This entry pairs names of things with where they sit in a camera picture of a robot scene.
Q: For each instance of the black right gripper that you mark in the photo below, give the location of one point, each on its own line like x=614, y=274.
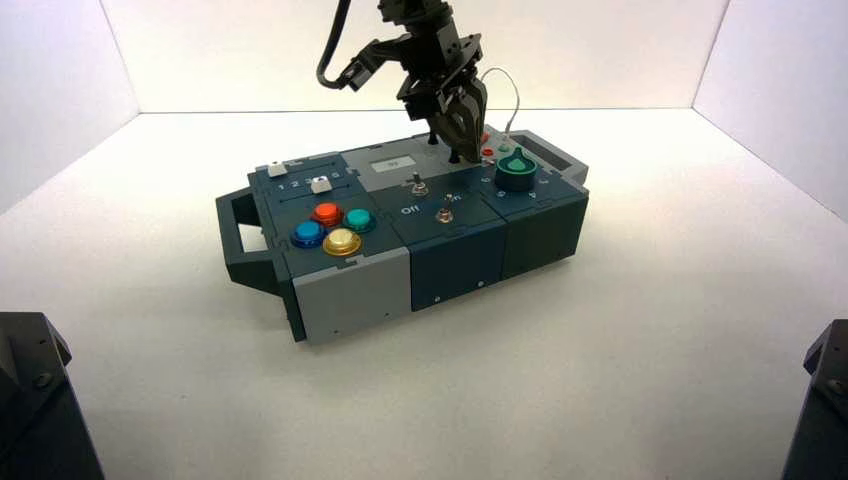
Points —
x=440, y=60

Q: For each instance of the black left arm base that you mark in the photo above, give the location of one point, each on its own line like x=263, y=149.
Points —
x=33, y=411

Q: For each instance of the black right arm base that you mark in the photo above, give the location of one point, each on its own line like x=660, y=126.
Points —
x=825, y=424

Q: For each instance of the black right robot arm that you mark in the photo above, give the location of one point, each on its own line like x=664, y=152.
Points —
x=417, y=8

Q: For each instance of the green rotary knob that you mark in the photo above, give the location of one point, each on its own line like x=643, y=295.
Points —
x=517, y=172

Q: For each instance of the small white display screen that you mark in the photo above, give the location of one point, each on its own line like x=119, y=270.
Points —
x=394, y=164

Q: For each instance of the dark blue grey control box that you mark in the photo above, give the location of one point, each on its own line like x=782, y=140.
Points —
x=450, y=258

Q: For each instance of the teal push button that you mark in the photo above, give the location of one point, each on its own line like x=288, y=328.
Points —
x=360, y=218

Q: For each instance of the white slider knob blue mark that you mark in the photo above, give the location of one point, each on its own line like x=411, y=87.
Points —
x=321, y=185

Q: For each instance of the orange push button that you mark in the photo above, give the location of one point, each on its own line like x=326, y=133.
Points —
x=326, y=213

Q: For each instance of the yellow push button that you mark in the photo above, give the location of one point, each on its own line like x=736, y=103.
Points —
x=342, y=241

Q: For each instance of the blue push button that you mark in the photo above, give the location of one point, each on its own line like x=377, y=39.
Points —
x=308, y=232

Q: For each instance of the plain white slider knob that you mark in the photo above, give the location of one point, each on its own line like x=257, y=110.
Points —
x=277, y=169

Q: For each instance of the metal toggle switch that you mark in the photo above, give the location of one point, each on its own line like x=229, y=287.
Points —
x=418, y=189
x=442, y=216

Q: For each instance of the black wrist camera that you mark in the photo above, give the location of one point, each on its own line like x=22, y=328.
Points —
x=361, y=66

